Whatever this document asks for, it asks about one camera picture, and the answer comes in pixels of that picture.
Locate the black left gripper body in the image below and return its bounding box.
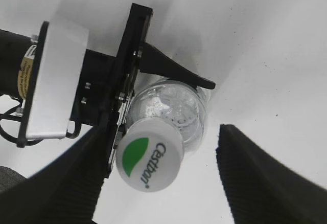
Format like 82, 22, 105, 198
71, 3, 153, 178

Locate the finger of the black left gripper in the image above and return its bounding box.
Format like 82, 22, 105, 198
139, 43, 216, 89

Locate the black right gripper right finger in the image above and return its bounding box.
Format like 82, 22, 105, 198
216, 124, 326, 223

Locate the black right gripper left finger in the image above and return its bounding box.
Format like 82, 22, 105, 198
1, 127, 108, 223

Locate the clear Cestbon water bottle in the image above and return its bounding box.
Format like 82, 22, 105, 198
126, 78, 211, 153

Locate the white green bottle cap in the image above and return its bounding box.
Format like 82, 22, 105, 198
115, 118, 184, 192

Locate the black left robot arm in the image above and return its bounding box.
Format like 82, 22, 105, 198
1, 4, 215, 191

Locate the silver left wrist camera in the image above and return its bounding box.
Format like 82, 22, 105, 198
17, 16, 89, 148

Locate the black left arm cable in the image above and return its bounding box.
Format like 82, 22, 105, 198
0, 95, 82, 148

